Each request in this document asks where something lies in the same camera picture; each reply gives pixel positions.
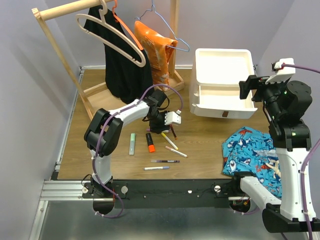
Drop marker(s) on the blue shark print cloth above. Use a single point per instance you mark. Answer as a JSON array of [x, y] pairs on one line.
[[250, 150]]

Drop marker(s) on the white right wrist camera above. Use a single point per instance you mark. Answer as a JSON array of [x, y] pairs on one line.
[[282, 73]]

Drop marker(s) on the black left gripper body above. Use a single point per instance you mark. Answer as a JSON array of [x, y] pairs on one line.
[[156, 122]]

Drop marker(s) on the white marker peach cap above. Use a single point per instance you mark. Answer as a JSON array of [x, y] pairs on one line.
[[176, 152]]

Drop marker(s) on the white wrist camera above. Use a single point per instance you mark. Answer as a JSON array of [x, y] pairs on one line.
[[282, 73], [172, 117]]

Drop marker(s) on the aluminium frame rail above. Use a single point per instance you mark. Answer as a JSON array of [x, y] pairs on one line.
[[63, 214]]

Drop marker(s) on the red transparent pen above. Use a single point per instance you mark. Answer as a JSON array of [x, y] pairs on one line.
[[173, 132]]

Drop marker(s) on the green transparent highlighter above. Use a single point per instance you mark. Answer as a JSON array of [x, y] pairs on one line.
[[132, 144]]

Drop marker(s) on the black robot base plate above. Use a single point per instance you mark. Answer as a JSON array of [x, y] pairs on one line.
[[167, 193]]

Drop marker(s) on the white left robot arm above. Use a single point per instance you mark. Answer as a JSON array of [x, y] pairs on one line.
[[103, 133]]

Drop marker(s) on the orange tie-dye garment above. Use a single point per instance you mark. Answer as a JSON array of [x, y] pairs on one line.
[[159, 50]]

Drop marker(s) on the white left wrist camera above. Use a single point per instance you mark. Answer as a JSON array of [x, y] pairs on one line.
[[172, 117]]

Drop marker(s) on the white marker yellow cap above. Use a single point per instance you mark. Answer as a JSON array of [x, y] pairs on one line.
[[169, 141]]

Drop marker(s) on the white three-drawer organizer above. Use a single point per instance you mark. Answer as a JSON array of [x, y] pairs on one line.
[[214, 85]]

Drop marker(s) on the beige wooden hanger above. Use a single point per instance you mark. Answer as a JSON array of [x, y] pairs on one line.
[[111, 33]]

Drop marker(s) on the brown top drawer pull tab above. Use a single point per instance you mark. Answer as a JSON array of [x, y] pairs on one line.
[[225, 114]]

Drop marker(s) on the purple dark marker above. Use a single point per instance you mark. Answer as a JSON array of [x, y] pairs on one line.
[[165, 161]]

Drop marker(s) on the black orange highlighter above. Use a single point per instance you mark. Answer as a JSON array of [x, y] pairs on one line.
[[150, 143]]

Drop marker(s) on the orange plastic hanger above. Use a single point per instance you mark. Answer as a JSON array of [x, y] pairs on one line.
[[125, 26]]

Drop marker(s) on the black garment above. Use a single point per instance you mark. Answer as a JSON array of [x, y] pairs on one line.
[[123, 78]]

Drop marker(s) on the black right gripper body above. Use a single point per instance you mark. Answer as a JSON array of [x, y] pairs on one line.
[[267, 92]]

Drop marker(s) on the white marker lilac cap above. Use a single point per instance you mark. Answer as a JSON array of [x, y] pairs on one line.
[[156, 168]]

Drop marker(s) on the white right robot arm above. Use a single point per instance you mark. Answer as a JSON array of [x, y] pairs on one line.
[[284, 104]]

